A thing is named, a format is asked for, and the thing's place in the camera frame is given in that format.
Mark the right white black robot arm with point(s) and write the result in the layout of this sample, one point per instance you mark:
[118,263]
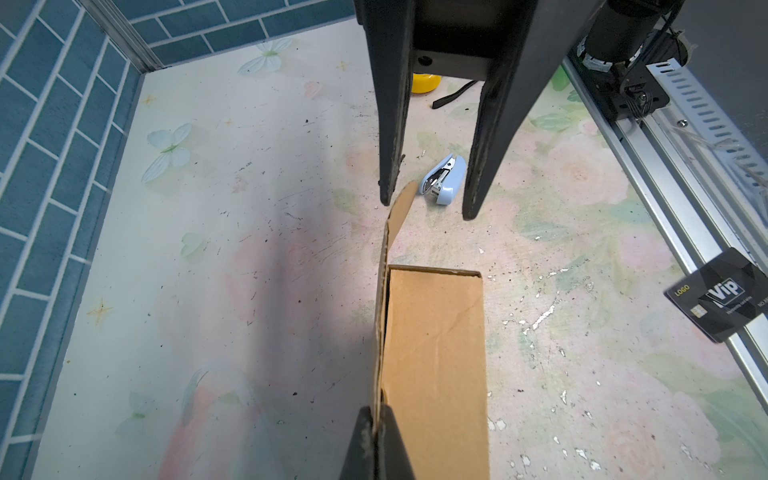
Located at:
[632,34]

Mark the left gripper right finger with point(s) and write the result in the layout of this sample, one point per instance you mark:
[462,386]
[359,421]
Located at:
[392,461]

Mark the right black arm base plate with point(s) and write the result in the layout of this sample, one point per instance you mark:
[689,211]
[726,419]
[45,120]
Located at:
[637,96]

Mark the white perforated cable duct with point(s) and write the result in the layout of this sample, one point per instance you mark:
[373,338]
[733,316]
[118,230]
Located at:
[711,126]

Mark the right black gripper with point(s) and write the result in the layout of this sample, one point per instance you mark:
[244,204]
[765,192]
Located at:
[520,43]

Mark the yellow tape measure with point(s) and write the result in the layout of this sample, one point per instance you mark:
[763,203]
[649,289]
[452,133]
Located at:
[423,84]

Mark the aluminium front rail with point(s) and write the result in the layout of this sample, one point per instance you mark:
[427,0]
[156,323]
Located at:
[691,198]

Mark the brown cardboard box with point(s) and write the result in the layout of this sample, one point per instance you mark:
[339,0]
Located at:
[431,360]

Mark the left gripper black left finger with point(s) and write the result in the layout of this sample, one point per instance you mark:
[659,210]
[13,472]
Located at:
[359,462]

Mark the light blue stapler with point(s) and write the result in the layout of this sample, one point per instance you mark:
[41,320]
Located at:
[443,181]

